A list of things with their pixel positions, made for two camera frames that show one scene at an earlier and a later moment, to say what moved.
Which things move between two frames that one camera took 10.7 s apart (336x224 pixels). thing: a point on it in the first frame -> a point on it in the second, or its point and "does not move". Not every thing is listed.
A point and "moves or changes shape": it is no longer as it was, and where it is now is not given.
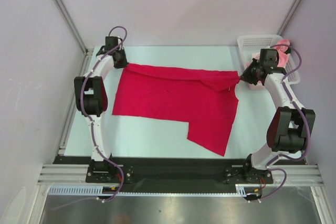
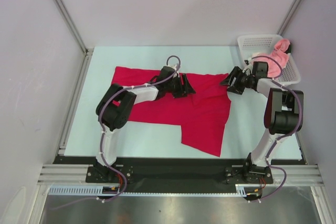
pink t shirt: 281,50 does not move
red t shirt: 202,98 moves or changes shape
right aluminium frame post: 297,2 does not move
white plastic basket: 252,44 does not move
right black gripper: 245,75 -> 235,88
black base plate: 145,174 does not move
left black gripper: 124,63 -> 182,91
